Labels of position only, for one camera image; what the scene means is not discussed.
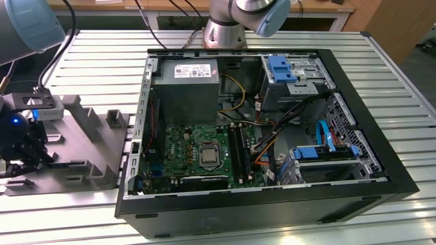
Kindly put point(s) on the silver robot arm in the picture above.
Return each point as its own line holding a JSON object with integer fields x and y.
{"x": 223, "y": 25}

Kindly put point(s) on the grey parts rack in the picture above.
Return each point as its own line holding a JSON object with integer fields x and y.
{"x": 86, "y": 143}

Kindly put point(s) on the blue VGA port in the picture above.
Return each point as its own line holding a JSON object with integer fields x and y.
{"x": 139, "y": 185}

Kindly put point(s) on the blue board connector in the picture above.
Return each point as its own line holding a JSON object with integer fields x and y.
{"x": 159, "y": 169}

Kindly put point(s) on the green motherboard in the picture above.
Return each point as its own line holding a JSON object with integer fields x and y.
{"x": 184, "y": 143}

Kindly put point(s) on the white four pin socket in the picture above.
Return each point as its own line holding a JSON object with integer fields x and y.
{"x": 186, "y": 135}

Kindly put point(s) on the grey power supply unit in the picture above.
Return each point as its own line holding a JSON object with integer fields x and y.
{"x": 186, "y": 102}

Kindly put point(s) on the CPU socket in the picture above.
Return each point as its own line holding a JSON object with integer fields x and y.
{"x": 207, "y": 145}

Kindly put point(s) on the silver CPU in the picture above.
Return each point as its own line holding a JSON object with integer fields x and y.
{"x": 210, "y": 156}

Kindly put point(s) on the black graphics card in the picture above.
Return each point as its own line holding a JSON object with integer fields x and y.
{"x": 204, "y": 181}

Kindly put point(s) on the black open PC case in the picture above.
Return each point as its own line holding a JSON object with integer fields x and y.
{"x": 259, "y": 211}

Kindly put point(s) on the blue drive bay latch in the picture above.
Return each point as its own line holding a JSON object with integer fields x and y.
{"x": 280, "y": 69}

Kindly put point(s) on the grey metal drive cage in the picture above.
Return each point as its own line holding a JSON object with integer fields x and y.
{"x": 299, "y": 92}

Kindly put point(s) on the hard disk in blue carrier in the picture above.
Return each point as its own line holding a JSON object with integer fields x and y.
{"x": 308, "y": 153}

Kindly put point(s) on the grey metal disk bay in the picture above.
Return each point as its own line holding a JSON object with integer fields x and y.
{"x": 340, "y": 163}

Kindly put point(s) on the wooden cabinet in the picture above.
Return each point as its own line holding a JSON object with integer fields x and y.
{"x": 391, "y": 25}

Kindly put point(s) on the black chair base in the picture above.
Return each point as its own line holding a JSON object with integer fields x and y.
{"x": 430, "y": 46}

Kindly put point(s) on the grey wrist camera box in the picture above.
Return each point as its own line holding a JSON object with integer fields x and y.
{"x": 51, "y": 112}

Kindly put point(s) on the wooden desk white frame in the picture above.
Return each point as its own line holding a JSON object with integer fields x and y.
{"x": 323, "y": 5}

